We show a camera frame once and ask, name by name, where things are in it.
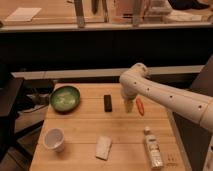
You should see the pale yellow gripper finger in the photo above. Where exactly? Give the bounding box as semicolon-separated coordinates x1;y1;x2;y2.
124;99;134;113

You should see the black eraser block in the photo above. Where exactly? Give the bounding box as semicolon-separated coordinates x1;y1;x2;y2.
104;95;112;112

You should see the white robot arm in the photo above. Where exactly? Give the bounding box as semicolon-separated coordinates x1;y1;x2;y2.
119;63;213;133

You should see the orange carrot toy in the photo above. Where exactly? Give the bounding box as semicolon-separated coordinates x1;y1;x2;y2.
136;98;144;116

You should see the white sponge block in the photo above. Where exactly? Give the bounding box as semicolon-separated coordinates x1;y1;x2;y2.
95;136;112;160

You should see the clear plastic bottle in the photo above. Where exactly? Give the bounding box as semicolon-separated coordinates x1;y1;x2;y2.
144;126;164;169

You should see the green ceramic bowl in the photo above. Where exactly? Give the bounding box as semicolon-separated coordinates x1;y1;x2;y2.
49;86;80;113

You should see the white paper cup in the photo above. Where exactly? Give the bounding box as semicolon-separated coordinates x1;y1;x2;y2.
43;128;65;153

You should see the white paper sheet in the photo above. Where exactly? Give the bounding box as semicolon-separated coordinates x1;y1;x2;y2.
5;7;41;22

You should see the long white shelf rail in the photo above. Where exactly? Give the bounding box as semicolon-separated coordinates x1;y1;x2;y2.
12;65;203;80

